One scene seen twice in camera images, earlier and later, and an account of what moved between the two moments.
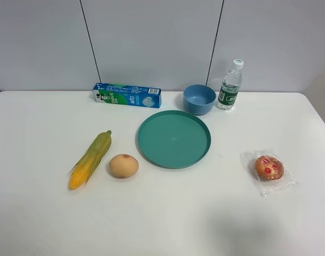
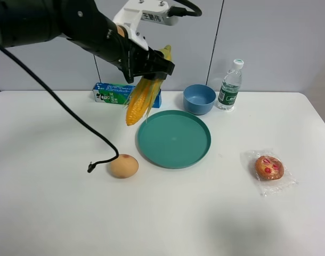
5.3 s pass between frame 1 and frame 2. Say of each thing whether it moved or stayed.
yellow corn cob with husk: moved
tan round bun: stayed
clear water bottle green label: stayed
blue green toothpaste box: stayed
